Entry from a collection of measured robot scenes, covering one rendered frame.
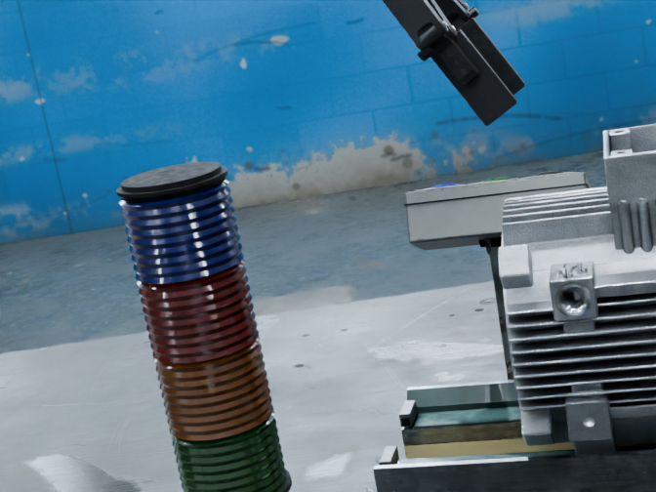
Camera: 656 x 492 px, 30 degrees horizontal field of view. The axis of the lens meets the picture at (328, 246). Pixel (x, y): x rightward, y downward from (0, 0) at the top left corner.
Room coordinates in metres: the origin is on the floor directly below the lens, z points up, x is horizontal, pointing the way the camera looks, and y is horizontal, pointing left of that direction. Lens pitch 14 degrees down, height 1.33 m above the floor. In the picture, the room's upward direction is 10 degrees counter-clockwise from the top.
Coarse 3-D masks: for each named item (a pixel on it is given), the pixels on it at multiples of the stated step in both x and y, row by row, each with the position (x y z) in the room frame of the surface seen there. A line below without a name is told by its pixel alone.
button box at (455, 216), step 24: (408, 192) 1.14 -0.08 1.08; (432, 192) 1.13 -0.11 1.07; (456, 192) 1.12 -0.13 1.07; (480, 192) 1.12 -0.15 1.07; (504, 192) 1.11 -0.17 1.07; (528, 192) 1.10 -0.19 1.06; (552, 192) 1.09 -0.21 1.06; (408, 216) 1.13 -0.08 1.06; (432, 216) 1.12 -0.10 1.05; (456, 216) 1.11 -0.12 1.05; (480, 216) 1.11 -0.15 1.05; (408, 240) 1.12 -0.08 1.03; (432, 240) 1.11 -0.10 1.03; (456, 240) 1.12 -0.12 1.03
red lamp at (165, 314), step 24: (240, 264) 0.64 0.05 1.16; (144, 288) 0.63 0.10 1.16; (168, 288) 0.62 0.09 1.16; (192, 288) 0.62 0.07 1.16; (216, 288) 0.62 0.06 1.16; (240, 288) 0.63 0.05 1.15; (144, 312) 0.64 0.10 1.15; (168, 312) 0.62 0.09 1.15; (192, 312) 0.62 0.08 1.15; (216, 312) 0.62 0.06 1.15; (240, 312) 0.63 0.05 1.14; (168, 336) 0.62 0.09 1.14; (192, 336) 0.62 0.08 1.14; (216, 336) 0.62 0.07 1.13; (240, 336) 0.63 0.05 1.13; (168, 360) 0.62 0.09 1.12; (192, 360) 0.62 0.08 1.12
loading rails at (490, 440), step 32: (480, 384) 0.98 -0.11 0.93; (512, 384) 0.97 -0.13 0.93; (416, 416) 0.98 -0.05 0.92; (448, 416) 0.97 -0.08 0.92; (480, 416) 0.95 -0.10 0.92; (512, 416) 0.94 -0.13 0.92; (416, 448) 0.96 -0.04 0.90; (448, 448) 0.95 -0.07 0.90; (480, 448) 0.94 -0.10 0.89; (512, 448) 0.93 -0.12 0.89; (544, 448) 0.93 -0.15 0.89; (640, 448) 0.84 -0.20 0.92; (384, 480) 0.85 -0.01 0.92; (416, 480) 0.84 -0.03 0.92; (448, 480) 0.84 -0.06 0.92; (480, 480) 0.83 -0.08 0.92; (512, 480) 0.83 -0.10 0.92; (544, 480) 0.82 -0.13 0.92; (576, 480) 0.81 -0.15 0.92; (608, 480) 0.81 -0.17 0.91; (640, 480) 0.80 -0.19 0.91
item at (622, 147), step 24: (624, 144) 0.90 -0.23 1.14; (648, 144) 0.91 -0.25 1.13; (624, 168) 0.83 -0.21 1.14; (648, 168) 0.82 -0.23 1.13; (624, 192) 0.83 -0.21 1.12; (648, 192) 0.82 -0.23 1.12; (624, 216) 0.82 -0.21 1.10; (648, 216) 0.82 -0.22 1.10; (624, 240) 0.82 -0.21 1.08; (648, 240) 0.82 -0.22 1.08
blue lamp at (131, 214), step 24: (216, 192) 0.63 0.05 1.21; (144, 216) 0.62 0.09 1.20; (168, 216) 0.62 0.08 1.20; (192, 216) 0.62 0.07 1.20; (216, 216) 0.63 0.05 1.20; (144, 240) 0.62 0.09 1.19; (168, 240) 0.62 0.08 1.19; (192, 240) 0.62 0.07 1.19; (216, 240) 0.62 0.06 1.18; (144, 264) 0.63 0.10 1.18; (168, 264) 0.62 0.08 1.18; (192, 264) 0.62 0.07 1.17; (216, 264) 0.62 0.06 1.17
